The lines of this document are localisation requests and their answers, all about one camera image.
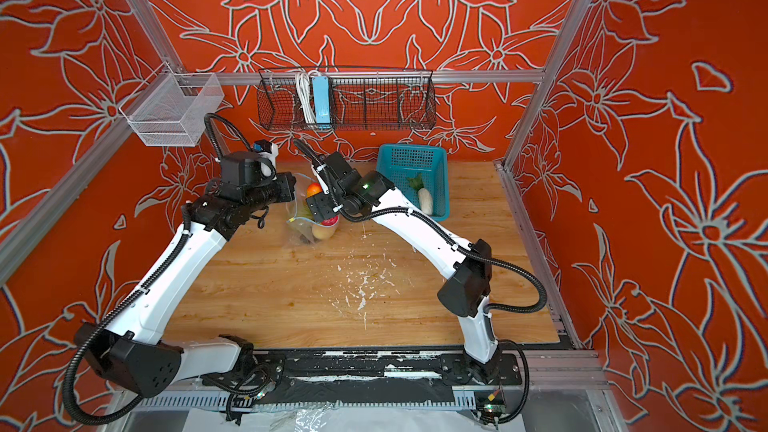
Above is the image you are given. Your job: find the red fruit front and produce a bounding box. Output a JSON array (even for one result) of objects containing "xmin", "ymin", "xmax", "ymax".
[{"xmin": 321, "ymin": 215, "xmax": 340, "ymax": 226}]

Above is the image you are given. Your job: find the yellow red peach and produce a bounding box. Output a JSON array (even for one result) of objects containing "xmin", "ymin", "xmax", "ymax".
[{"xmin": 306, "ymin": 182, "xmax": 324, "ymax": 198}]

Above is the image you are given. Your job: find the clear zip top bag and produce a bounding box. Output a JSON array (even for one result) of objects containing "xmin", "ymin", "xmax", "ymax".
[{"xmin": 286, "ymin": 173, "xmax": 339, "ymax": 245}]

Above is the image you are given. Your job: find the yellow potato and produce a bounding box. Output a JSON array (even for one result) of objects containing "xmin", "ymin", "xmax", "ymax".
[{"xmin": 311, "ymin": 224, "xmax": 337, "ymax": 241}]

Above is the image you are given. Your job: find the green cabbage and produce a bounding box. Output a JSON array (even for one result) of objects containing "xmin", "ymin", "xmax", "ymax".
[{"xmin": 296, "ymin": 204, "xmax": 313, "ymax": 221}]

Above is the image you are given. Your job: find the white radish with leaves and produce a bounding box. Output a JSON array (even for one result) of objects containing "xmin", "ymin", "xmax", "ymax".
[{"xmin": 408, "ymin": 172, "xmax": 434, "ymax": 216}]

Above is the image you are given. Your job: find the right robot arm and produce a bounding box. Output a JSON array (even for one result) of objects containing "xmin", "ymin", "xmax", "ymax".
[{"xmin": 310, "ymin": 165, "xmax": 547, "ymax": 384}]

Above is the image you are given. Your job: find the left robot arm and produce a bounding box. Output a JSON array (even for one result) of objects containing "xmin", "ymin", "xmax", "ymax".
[{"xmin": 62, "ymin": 113, "xmax": 296, "ymax": 426}]

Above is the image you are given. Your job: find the turquoise plastic basket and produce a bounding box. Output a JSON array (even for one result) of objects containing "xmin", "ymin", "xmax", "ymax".
[{"xmin": 376, "ymin": 144, "xmax": 450, "ymax": 222}]

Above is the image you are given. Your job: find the light blue box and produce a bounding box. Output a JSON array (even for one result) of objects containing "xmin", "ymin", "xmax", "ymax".
[{"xmin": 312, "ymin": 75, "xmax": 331, "ymax": 129}]

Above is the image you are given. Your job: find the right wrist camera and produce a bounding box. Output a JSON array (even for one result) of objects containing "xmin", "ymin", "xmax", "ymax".
[{"xmin": 313, "ymin": 152, "xmax": 361, "ymax": 195}]

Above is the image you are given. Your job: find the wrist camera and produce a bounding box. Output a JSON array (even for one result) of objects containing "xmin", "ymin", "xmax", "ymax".
[
  {"xmin": 218, "ymin": 140, "xmax": 279, "ymax": 201},
  {"xmin": 313, "ymin": 152, "xmax": 361, "ymax": 195}
]

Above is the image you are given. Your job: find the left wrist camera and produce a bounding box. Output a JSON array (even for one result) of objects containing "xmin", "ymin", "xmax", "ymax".
[{"xmin": 218, "ymin": 140, "xmax": 279, "ymax": 201}]

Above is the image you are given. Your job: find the black wire wall basket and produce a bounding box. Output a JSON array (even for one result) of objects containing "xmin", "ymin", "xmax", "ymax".
[{"xmin": 255, "ymin": 66, "xmax": 437, "ymax": 131}]

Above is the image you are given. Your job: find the clear wire wall basket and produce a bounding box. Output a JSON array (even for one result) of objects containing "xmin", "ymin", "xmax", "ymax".
[{"xmin": 121, "ymin": 72, "xmax": 224, "ymax": 147}]

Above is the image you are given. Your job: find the white cable bundle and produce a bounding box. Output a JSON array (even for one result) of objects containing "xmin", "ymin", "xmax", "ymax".
[{"xmin": 295, "ymin": 71, "xmax": 316, "ymax": 126}]

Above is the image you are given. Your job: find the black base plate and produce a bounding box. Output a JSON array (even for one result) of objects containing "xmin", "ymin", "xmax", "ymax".
[{"xmin": 202, "ymin": 347, "xmax": 523, "ymax": 388}]

